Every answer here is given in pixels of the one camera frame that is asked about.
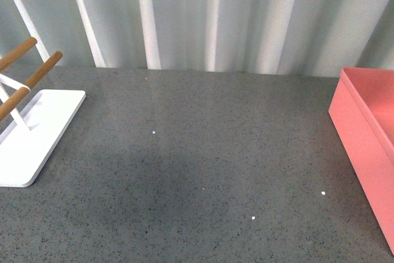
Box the white towel rack stand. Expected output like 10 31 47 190
1 89 86 187

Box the pink storage box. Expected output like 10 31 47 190
329 67 393 248

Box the wooden rack rod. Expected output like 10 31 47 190
0 37 38 72
1 51 63 121

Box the right wooden rack rod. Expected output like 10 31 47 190
1 51 63 121

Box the left wooden rack rod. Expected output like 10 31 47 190
0 37 38 72

